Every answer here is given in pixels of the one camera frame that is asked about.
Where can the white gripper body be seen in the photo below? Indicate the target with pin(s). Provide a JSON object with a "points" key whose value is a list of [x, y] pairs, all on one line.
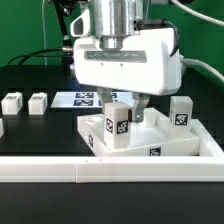
{"points": [[126, 52]]}

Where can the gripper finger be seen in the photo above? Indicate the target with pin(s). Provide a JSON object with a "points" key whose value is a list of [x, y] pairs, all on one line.
{"points": [[136, 113], [105, 97]]}

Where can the white square table top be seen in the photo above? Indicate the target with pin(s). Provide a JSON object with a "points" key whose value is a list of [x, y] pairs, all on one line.
{"points": [[148, 138]]}

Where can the white marker plate with tags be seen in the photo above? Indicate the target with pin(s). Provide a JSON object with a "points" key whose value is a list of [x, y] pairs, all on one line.
{"points": [[87, 99]]}

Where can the white L-shaped obstacle fence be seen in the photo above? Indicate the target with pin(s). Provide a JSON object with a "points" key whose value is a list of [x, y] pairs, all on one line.
{"points": [[207, 166]]}

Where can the white block at left edge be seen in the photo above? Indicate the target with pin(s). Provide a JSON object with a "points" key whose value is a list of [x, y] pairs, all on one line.
{"points": [[1, 128]]}

